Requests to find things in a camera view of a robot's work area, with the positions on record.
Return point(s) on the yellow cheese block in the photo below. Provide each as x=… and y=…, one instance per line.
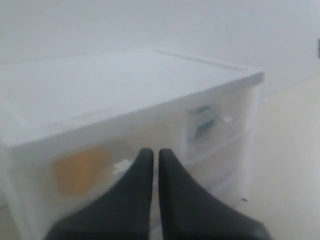
x=75, y=174

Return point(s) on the white plastic drawer cabinet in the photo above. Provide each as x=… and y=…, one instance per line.
x=52, y=107

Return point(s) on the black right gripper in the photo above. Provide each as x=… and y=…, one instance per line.
x=318, y=48

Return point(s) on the middle wide clear drawer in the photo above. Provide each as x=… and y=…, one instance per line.
x=221, y=172

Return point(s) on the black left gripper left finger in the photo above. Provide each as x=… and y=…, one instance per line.
x=122, y=213

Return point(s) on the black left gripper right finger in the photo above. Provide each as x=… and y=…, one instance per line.
x=189, y=212

